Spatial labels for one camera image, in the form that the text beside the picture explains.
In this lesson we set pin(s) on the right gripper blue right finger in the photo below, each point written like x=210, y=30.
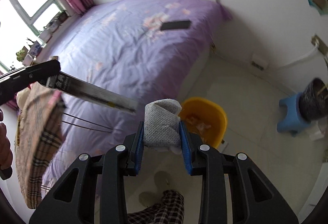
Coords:
x=185, y=146

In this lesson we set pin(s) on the grey slipper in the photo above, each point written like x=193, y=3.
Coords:
x=162, y=180
x=148, y=199

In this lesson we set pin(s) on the wall socket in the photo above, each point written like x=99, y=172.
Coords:
x=320, y=45

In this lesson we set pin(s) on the dark brown pot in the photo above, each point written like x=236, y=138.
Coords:
x=62, y=17

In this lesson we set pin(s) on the plaid beige blanket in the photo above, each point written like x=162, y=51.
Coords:
x=38, y=138

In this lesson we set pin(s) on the blue white porcelain planter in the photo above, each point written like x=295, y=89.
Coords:
x=35, y=49

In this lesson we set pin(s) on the grey sock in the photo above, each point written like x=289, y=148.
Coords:
x=161, y=126

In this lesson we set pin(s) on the blue plastic stool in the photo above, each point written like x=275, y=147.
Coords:
x=293, y=122

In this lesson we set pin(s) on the leafy plant white pot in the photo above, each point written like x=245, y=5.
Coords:
x=23, y=56

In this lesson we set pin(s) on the dark blue flower pot plant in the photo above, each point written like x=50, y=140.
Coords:
x=312, y=103

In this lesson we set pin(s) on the person's left hand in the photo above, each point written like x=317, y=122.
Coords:
x=6, y=155

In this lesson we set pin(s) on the yellow trash bin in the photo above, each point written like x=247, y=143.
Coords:
x=204, y=118

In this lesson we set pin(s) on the white wall box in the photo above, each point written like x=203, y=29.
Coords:
x=259, y=62

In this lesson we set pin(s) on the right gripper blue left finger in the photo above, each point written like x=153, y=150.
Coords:
x=138, y=148

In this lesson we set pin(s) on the person's plaid trouser legs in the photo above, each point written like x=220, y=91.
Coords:
x=169, y=210

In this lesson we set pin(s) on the long silver black wrapper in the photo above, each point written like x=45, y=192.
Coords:
x=89, y=92

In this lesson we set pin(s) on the black smartphone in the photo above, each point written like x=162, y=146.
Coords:
x=176, y=25

